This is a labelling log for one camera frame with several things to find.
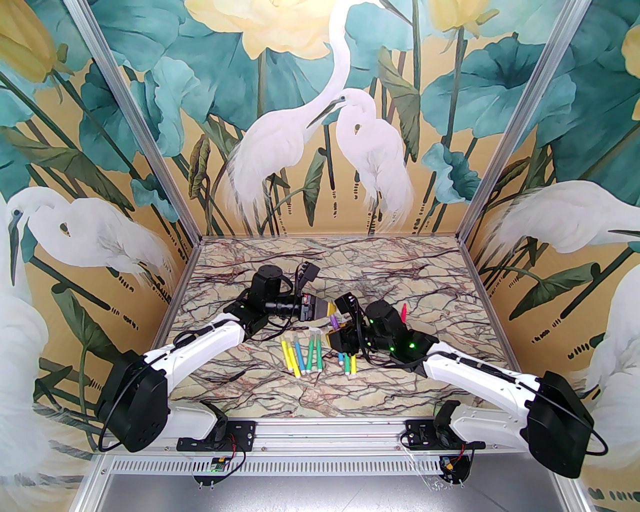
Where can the purple highlighter pen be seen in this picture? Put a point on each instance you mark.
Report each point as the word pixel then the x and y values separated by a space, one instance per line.
pixel 334 325

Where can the green highlighter pen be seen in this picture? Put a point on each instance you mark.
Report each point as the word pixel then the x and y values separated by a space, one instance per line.
pixel 310 355
pixel 320 356
pixel 346 365

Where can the perforated metal strip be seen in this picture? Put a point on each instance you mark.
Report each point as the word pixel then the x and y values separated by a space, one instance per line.
pixel 325 465

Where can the grey metal panel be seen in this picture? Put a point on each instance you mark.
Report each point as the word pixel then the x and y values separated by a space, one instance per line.
pixel 325 495

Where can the circuit board with yellow connector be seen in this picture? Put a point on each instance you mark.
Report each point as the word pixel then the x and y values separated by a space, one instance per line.
pixel 450 466

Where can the small green circuit board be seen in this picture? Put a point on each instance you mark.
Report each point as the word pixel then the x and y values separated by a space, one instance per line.
pixel 218 465

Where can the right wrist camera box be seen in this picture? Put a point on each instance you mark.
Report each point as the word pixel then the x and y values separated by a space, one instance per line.
pixel 346 303

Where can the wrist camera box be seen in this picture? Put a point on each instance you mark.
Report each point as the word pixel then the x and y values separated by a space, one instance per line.
pixel 310 271
pixel 346 303

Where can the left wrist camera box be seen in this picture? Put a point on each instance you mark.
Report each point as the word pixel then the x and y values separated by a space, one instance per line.
pixel 310 271

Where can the aluminium table edge rail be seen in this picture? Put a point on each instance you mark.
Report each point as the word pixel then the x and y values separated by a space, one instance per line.
pixel 187 270
pixel 330 238
pixel 473 270

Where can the wide aluminium mounting rail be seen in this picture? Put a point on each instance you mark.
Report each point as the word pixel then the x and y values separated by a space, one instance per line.
pixel 325 435

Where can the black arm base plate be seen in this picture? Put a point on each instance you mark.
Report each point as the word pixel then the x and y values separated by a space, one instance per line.
pixel 245 432
pixel 417 435

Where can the clear acrylic bracket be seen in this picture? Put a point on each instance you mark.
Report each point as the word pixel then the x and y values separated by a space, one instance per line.
pixel 457 482

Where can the aluminium frame post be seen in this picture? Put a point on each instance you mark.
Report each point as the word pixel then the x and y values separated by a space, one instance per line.
pixel 140 120
pixel 521 120

